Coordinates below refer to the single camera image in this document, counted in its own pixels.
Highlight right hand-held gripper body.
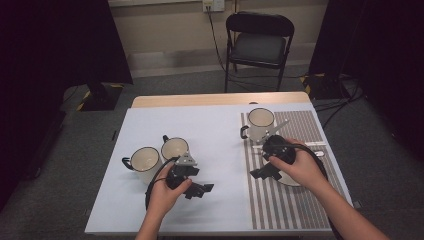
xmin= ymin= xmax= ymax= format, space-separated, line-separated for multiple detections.
xmin=256 ymin=119 xmax=298 ymax=166

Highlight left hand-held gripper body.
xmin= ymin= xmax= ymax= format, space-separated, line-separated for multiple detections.
xmin=165 ymin=151 xmax=201 ymax=193

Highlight cream ribbed mug black rim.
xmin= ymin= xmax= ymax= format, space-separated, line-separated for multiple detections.
xmin=160 ymin=134 xmax=190 ymax=163
xmin=239 ymin=107 xmax=277 ymax=144
xmin=121 ymin=145 xmax=164 ymax=184

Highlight person's left hand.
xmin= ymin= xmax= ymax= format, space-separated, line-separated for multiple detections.
xmin=146 ymin=163 xmax=194 ymax=218

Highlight person's right hand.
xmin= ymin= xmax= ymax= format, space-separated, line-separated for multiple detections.
xmin=269 ymin=138 xmax=330 ymax=198

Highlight white flat cutlery piece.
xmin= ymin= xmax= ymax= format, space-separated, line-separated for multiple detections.
xmin=251 ymin=141 xmax=328 ymax=150

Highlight grey striped placemat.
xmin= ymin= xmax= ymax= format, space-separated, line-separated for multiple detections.
xmin=240 ymin=109 xmax=334 ymax=231

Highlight black stand base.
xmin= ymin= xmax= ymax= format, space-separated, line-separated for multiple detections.
xmin=79 ymin=81 xmax=125 ymax=113
xmin=300 ymin=72 xmax=352 ymax=101

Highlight black folding chair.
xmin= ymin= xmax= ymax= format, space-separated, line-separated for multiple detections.
xmin=224 ymin=11 xmax=296 ymax=93

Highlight black curtain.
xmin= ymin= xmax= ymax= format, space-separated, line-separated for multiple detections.
xmin=0 ymin=0 xmax=134 ymax=209
xmin=308 ymin=0 xmax=424 ymax=161

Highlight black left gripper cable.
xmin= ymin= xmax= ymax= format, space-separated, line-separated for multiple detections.
xmin=144 ymin=156 xmax=179 ymax=211

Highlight black floor cables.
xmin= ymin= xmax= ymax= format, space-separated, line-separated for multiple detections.
xmin=313 ymin=79 xmax=365 ymax=131

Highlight black wall cable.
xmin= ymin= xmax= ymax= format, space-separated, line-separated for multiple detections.
xmin=206 ymin=5 xmax=234 ymax=81

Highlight white wall outlet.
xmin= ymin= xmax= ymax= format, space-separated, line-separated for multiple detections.
xmin=202 ymin=0 xmax=226 ymax=14

